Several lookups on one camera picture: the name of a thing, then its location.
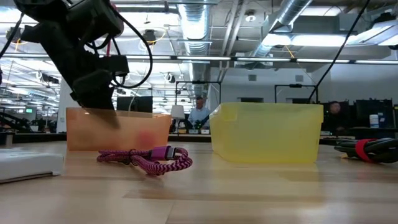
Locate black cable with red strap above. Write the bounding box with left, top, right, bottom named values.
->
left=333, top=137, right=398, bottom=164

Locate dark background monitor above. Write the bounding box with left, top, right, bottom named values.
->
left=116, top=95, right=154, bottom=114

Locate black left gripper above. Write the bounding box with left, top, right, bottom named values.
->
left=20, top=24, right=131, bottom=130

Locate person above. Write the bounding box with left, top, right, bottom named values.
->
left=187, top=96, right=213, bottom=130
left=322, top=100, right=346, bottom=132

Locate translucent yellow plastic bin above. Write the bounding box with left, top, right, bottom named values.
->
left=208, top=102, right=325, bottom=165

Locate white table lamp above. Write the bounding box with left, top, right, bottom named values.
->
left=170, top=105, right=186, bottom=135

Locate translucent orange plastic bin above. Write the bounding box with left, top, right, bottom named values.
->
left=65, top=106, right=173, bottom=152

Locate purple braided cable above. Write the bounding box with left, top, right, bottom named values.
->
left=96, top=145, right=194, bottom=176

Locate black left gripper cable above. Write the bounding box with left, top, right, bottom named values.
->
left=109, top=8, right=154, bottom=90

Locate long black cable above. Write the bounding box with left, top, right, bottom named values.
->
left=307, top=0, right=371, bottom=104

